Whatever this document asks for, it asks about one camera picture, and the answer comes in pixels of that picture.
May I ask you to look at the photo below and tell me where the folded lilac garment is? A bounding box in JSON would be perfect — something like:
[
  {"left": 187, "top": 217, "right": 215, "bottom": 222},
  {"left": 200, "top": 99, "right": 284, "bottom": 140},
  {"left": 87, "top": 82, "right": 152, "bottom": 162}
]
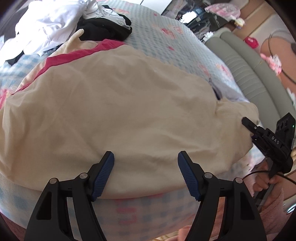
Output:
[{"left": 208, "top": 78, "right": 249, "bottom": 102}]

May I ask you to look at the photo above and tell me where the person's right hand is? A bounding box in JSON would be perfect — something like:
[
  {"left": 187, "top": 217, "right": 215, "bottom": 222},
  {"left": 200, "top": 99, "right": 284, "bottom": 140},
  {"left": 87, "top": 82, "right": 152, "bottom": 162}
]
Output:
[{"left": 253, "top": 173, "right": 282, "bottom": 192}]

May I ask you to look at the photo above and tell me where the blue checkered cartoon blanket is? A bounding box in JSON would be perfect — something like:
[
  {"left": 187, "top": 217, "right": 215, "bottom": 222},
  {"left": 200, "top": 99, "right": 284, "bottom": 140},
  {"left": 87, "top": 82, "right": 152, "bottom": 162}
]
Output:
[{"left": 1, "top": 1, "right": 245, "bottom": 240}]

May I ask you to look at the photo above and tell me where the red plush toy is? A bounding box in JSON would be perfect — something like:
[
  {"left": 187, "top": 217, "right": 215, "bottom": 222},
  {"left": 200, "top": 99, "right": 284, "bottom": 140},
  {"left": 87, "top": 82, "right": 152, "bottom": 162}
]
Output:
[{"left": 244, "top": 37, "right": 259, "bottom": 49}]

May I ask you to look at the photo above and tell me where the black garment in pile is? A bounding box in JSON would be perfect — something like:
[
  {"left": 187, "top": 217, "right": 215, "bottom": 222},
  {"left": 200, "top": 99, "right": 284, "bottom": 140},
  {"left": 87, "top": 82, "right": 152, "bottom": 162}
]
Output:
[{"left": 5, "top": 4, "right": 133, "bottom": 67}]

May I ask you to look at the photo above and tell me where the white garment in pile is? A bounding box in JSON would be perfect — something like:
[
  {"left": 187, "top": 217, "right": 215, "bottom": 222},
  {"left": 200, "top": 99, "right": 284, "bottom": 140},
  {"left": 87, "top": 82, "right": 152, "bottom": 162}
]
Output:
[{"left": 0, "top": 0, "right": 132, "bottom": 56}]

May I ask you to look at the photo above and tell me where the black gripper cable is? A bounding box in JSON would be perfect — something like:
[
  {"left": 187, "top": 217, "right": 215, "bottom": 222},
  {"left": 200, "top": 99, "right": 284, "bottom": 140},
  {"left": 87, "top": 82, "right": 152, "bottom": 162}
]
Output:
[{"left": 241, "top": 170, "right": 296, "bottom": 182}]

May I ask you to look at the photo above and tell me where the cream and pink shirt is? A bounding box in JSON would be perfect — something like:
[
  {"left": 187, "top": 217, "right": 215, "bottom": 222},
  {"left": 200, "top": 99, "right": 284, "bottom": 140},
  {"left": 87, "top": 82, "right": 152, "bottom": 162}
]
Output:
[{"left": 1, "top": 33, "right": 259, "bottom": 198}]

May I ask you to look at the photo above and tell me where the grey padded headboard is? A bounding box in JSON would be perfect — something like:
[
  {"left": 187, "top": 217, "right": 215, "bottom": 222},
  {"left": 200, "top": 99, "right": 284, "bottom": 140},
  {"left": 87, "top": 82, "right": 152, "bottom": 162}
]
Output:
[{"left": 205, "top": 32, "right": 295, "bottom": 129}]

